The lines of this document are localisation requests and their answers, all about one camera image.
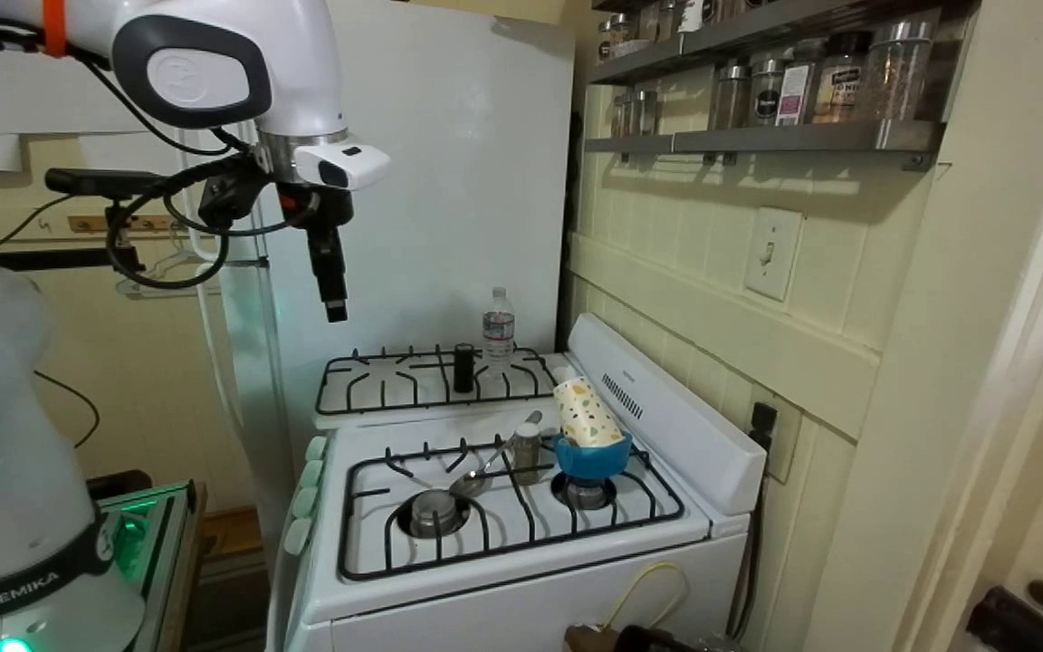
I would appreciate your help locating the white refrigerator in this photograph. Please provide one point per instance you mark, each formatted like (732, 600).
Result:
(475, 120)

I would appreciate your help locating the white gas stove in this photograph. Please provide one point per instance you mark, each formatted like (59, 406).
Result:
(671, 579)

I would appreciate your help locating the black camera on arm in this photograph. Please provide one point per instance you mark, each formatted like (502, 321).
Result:
(99, 183)

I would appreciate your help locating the metal spoon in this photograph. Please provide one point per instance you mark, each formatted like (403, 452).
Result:
(475, 482)

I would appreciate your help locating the spice jar with white lid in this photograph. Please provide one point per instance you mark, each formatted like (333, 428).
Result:
(525, 452)

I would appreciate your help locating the clear plastic water bottle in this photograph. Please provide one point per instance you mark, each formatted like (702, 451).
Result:
(498, 328)

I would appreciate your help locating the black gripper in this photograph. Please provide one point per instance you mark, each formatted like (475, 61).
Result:
(234, 189)

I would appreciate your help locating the wall spice rack shelf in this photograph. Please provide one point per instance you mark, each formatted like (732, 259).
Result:
(776, 76)

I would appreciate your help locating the black pepper grinder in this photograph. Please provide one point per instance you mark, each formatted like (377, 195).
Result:
(465, 371)

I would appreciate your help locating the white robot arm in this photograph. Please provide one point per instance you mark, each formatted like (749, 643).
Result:
(255, 74)

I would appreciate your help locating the white light switch plate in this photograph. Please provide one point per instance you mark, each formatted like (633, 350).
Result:
(772, 251)

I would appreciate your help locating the front black stove grate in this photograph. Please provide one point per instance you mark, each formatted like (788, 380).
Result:
(401, 513)

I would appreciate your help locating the black wall outlet plug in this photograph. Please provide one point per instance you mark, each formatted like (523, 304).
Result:
(762, 423)

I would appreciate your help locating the blue bowl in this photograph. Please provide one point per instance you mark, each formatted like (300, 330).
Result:
(593, 464)

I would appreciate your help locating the rear black stove grate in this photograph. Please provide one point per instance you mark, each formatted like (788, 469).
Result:
(424, 377)

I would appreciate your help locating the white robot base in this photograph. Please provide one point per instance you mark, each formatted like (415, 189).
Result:
(59, 584)

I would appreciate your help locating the black stove grate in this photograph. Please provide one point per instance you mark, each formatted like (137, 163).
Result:
(401, 513)
(424, 377)

